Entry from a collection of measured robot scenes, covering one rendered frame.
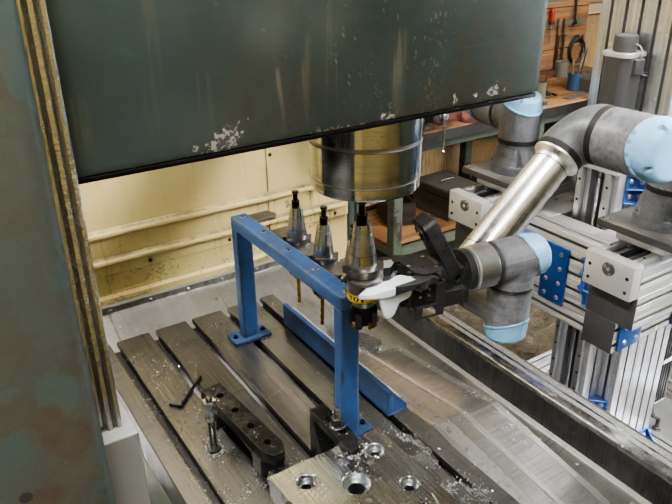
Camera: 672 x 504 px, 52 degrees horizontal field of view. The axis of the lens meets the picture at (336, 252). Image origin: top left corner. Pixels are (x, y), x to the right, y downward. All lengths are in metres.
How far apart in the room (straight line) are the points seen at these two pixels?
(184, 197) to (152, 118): 1.32
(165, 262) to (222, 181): 0.28
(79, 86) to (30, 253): 0.25
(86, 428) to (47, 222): 0.16
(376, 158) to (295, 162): 1.24
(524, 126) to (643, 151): 0.78
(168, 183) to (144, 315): 0.38
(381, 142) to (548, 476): 1.01
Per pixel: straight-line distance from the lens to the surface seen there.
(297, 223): 1.48
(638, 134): 1.34
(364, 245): 1.02
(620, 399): 2.41
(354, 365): 1.35
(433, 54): 0.86
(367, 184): 0.92
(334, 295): 1.27
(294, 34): 0.75
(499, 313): 1.23
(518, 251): 1.18
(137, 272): 2.04
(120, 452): 0.70
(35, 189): 0.45
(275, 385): 1.60
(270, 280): 2.18
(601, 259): 1.77
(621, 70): 1.96
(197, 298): 2.10
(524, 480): 1.65
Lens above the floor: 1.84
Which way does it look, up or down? 25 degrees down
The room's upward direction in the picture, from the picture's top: 1 degrees counter-clockwise
